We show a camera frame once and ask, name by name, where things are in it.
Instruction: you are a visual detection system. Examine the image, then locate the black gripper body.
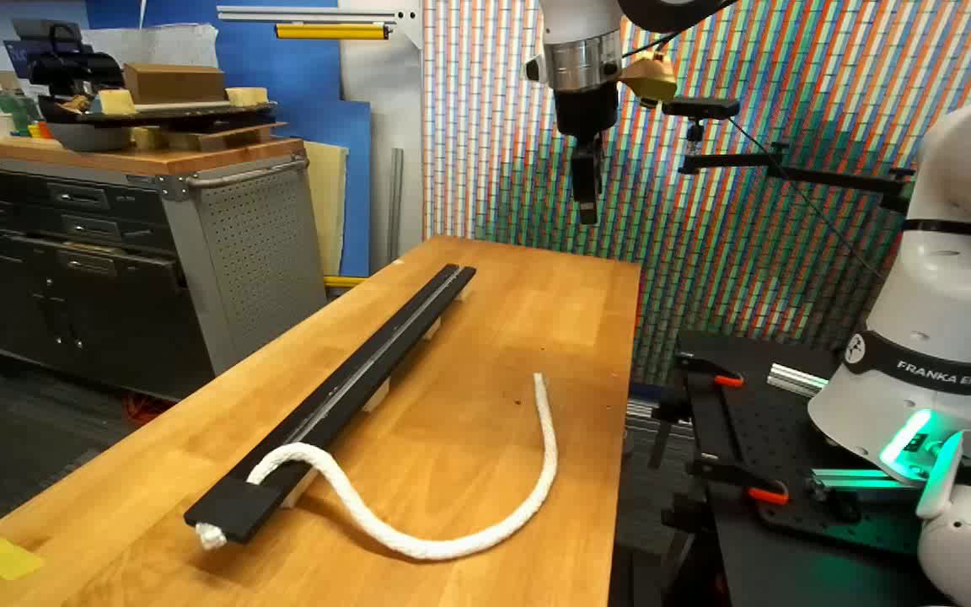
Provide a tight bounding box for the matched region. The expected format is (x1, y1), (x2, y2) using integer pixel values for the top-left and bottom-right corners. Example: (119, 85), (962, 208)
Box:
(549, 77), (620, 163)

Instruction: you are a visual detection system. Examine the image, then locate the white braided rope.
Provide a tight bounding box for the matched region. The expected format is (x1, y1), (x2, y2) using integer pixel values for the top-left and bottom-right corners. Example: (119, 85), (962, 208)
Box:
(245, 372), (562, 562)

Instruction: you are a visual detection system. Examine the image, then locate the small green object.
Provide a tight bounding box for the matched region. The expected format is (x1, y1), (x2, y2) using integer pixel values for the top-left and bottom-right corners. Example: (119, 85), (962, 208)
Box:
(0, 91), (39, 140)

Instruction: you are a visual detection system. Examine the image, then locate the white panel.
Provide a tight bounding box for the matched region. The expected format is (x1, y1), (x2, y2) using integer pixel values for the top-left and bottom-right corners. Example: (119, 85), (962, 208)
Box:
(332, 20), (427, 272)

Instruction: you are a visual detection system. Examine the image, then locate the beige panel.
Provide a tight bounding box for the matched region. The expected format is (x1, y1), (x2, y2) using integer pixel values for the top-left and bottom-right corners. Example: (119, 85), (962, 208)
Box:
(300, 138), (351, 281)

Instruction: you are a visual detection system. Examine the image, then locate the yellow spirit level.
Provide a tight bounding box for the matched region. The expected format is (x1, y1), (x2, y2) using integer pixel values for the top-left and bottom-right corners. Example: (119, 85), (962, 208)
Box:
(272, 20), (392, 44)

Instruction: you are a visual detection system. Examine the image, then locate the silver aluminium extrusion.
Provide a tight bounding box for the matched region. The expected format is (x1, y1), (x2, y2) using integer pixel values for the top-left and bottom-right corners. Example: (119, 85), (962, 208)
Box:
(766, 362), (834, 397)

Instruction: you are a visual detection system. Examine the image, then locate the white bar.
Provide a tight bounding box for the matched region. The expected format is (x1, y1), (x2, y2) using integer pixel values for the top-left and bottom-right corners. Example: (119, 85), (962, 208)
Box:
(211, 4), (423, 28)

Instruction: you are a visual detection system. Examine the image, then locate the blue board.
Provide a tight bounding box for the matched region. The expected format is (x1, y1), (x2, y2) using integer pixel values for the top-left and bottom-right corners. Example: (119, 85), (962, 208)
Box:
(85, 0), (377, 281)

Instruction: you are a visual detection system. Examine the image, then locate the yellow foam block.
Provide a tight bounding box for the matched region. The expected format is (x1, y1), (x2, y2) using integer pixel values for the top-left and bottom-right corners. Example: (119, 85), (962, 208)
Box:
(95, 85), (138, 122)
(223, 85), (275, 113)

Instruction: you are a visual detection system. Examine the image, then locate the grey metal tool cabinet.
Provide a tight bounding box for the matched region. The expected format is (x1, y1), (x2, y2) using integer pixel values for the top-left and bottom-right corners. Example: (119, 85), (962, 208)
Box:
(0, 147), (331, 403)

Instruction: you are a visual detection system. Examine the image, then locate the small wooden pallet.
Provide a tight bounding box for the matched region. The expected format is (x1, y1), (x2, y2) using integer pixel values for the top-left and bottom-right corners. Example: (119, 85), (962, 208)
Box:
(126, 119), (284, 154)

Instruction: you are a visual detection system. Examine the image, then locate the black breadboard table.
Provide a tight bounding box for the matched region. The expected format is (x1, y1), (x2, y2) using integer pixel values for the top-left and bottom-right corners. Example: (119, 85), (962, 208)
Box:
(671, 327), (962, 607)

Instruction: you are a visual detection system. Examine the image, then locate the green lit aluminium extrusion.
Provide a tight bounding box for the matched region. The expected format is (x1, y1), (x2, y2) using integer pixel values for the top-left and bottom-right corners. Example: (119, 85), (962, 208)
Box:
(804, 461), (916, 496)

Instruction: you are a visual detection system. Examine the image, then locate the brown cardboard box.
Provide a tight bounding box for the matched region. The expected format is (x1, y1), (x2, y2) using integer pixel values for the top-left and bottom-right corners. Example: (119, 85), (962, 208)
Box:
(120, 59), (229, 108)

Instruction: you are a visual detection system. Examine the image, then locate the flat black tray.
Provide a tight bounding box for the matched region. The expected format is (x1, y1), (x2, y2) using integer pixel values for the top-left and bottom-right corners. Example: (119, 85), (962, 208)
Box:
(39, 98), (287, 127)

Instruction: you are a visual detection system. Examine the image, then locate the white plastic sheet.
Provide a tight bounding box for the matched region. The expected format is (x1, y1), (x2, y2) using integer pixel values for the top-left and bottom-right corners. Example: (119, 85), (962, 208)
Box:
(76, 20), (223, 73)

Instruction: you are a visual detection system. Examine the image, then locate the wooden cabinet worktop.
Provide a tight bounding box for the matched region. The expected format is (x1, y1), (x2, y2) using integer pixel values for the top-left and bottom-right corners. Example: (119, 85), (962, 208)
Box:
(0, 130), (309, 182)

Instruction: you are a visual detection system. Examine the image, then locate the black machine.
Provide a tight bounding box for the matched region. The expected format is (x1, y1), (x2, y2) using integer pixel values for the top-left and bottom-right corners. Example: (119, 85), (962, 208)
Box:
(2, 18), (129, 101)

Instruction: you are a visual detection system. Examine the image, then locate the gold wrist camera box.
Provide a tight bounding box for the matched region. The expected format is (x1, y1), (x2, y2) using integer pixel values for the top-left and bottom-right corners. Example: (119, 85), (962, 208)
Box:
(617, 52), (682, 108)

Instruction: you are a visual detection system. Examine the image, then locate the black external camera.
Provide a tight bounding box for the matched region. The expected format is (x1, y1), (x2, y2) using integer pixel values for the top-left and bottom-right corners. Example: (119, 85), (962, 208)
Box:
(662, 95), (741, 122)

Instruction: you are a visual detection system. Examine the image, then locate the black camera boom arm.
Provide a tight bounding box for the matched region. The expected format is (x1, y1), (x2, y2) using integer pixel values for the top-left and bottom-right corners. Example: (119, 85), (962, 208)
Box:
(673, 113), (916, 217)

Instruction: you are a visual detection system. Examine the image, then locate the orange handled black clamp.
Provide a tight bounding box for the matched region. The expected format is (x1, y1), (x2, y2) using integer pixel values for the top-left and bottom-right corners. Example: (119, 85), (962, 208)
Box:
(671, 347), (749, 397)
(695, 447), (795, 511)

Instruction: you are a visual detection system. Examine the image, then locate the long black rail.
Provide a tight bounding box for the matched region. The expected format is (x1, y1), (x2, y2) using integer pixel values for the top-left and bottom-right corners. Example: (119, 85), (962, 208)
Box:
(182, 263), (478, 549)

